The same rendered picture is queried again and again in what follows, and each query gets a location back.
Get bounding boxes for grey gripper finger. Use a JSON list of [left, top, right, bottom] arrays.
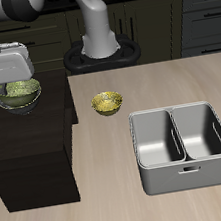
[[1, 82, 11, 98]]

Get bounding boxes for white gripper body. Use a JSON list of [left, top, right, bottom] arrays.
[[0, 48, 38, 85]]

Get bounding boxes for green bowl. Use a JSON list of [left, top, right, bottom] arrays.
[[0, 76, 44, 111]]

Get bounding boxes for black bowl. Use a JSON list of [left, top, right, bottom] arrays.
[[0, 92, 44, 120]]

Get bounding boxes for yellow bowl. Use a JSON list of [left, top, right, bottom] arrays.
[[89, 88, 126, 119]]

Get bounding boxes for dark wooden cabinet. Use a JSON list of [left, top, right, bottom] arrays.
[[0, 66, 92, 215]]

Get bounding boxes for dark kitchen cupboards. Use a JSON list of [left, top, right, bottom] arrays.
[[0, 0, 221, 88]]

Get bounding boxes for white two-bin basket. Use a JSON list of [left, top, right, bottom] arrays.
[[126, 97, 221, 199]]

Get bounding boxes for flat black base plate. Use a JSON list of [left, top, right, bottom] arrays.
[[59, 30, 144, 78]]

